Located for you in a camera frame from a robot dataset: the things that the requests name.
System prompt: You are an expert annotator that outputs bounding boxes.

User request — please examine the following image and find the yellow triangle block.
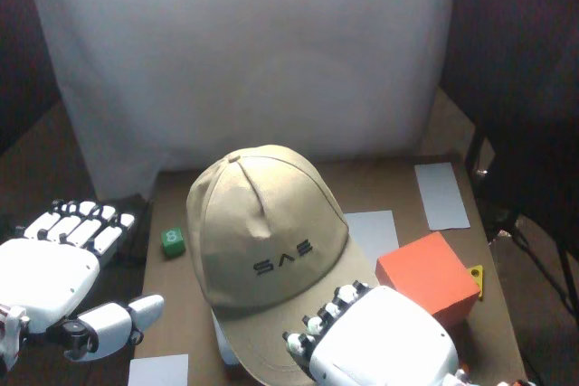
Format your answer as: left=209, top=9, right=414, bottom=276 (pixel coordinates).
left=467, top=264, right=484, bottom=300

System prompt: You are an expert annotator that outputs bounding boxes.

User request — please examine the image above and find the white mannequin head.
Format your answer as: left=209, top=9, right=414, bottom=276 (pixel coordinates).
left=211, top=310, right=242, bottom=366

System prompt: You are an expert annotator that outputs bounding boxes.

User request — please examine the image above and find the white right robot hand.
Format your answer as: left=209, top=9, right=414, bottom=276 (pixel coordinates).
left=282, top=280, right=460, bottom=386

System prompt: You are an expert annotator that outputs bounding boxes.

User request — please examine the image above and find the beige baseball cap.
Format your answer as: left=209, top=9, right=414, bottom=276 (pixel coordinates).
left=185, top=145, right=381, bottom=385

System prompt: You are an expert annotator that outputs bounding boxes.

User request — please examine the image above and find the black stand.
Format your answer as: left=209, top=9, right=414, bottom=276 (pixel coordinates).
left=465, top=131, right=579, bottom=320

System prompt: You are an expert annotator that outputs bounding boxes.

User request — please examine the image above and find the white backdrop cloth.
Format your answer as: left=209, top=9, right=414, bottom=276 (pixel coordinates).
left=22, top=0, right=456, bottom=201

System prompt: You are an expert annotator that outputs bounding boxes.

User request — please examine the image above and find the large white paper sheet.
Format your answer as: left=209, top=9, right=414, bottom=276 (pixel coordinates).
left=343, top=210, right=400, bottom=272

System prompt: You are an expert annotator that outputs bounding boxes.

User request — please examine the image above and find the small white paper sheet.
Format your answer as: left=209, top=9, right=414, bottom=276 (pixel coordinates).
left=128, top=353, right=190, bottom=386
left=414, top=162, right=471, bottom=231

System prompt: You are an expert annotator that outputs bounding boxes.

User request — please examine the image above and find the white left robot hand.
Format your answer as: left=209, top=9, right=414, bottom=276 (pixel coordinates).
left=0, top=198, right=166, bottom=363

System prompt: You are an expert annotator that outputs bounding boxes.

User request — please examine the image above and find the green number cube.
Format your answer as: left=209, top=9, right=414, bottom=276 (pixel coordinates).
left=160, top=226, right=186, bottom=259

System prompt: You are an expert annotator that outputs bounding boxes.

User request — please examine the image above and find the orange box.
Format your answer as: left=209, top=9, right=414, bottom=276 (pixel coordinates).
left=375, top=231, right=481, bottom=331

